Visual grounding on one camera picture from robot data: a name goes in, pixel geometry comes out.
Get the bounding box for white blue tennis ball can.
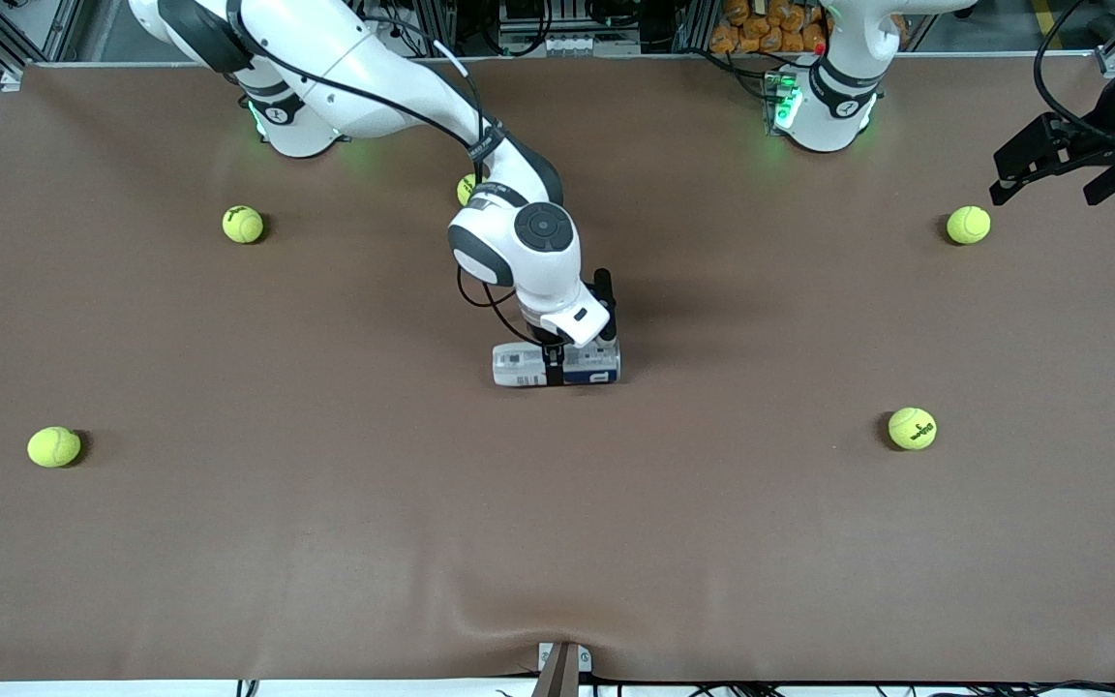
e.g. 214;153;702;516
492;339;621;388

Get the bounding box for white power strip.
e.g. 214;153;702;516
497;34;643;57

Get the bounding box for orange items in bag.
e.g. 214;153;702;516
709;0;829;56

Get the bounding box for grey metal clamp bracket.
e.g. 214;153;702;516
538;642;592;674

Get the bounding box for brown mounting post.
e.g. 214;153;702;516
530;644;580;697

